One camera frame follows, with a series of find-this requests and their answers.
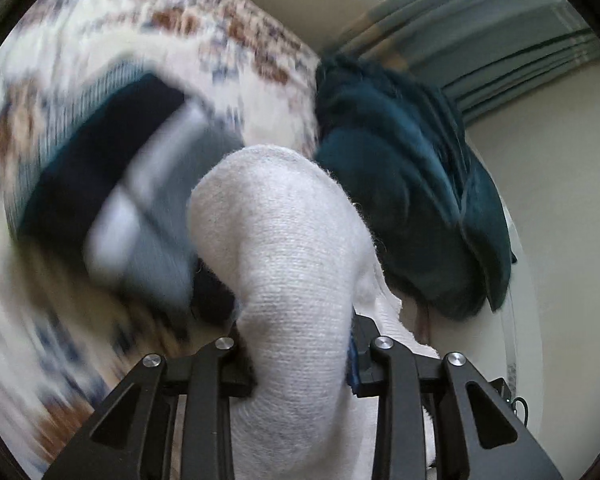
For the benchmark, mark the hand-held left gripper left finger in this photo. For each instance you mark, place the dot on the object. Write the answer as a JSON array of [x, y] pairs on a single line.
[[207, 400]]

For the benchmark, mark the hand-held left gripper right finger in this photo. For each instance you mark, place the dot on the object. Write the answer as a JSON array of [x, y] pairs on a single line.
[[365, 365]]

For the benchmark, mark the white knit garment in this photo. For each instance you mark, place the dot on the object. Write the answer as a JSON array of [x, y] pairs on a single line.
[[295, 285]]

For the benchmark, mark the dark teal garment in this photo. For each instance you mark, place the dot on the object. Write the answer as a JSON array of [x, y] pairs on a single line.
[[405, 185]]

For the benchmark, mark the navy grey striped garment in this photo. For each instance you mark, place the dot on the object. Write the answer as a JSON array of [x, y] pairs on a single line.
[[130, 200]]

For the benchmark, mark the grey green curtain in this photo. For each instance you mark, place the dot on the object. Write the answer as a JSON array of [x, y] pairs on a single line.
[[485, 25]]

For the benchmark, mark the floral printed bed sheet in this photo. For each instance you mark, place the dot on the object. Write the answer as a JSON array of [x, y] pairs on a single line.
[[80, 35]]

